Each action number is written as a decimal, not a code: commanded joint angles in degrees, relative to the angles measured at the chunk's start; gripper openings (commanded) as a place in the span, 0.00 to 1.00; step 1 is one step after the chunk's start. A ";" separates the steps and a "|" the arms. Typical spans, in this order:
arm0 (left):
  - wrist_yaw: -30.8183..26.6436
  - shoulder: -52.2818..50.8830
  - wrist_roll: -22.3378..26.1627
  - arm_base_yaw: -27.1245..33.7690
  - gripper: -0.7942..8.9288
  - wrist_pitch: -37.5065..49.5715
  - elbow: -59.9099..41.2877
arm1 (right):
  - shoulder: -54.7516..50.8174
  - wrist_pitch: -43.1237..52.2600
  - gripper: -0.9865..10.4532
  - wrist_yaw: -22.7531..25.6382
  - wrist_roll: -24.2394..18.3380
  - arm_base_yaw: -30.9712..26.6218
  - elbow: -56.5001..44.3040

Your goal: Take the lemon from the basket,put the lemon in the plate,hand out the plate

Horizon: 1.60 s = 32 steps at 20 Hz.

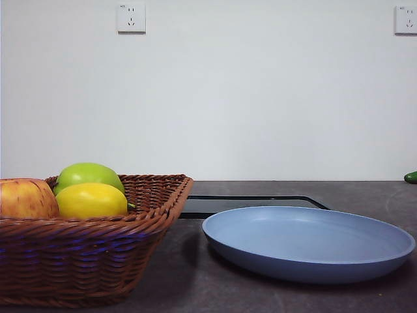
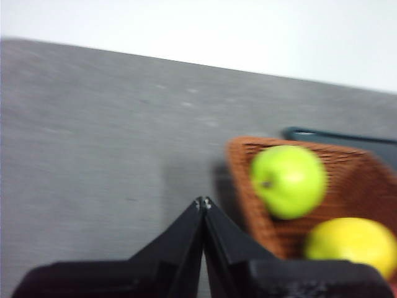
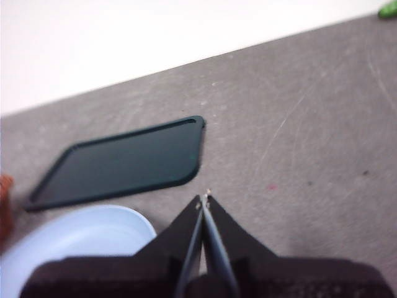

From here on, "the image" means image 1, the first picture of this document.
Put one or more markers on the yellow lemon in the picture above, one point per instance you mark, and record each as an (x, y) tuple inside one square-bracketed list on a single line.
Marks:
[(91, 200)]

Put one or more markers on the blue plate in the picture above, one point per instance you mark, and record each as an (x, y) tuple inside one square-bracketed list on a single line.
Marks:
[(306, 247)]

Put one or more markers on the brown wicker basket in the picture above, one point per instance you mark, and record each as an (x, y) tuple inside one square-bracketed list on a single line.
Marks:
[(97, 254)]

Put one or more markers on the black flat tray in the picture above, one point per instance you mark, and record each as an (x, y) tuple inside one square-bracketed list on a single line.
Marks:
[(208, 206)]

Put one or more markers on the green apple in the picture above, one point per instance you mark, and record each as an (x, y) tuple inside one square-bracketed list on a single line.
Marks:
[(88, 173)]

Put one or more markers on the red yellow apple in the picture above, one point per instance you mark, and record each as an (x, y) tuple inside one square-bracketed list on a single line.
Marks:
[(23, 199)]

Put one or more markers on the dark green vegetable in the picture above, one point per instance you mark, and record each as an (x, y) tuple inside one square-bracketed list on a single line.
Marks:
[(411, 177)]

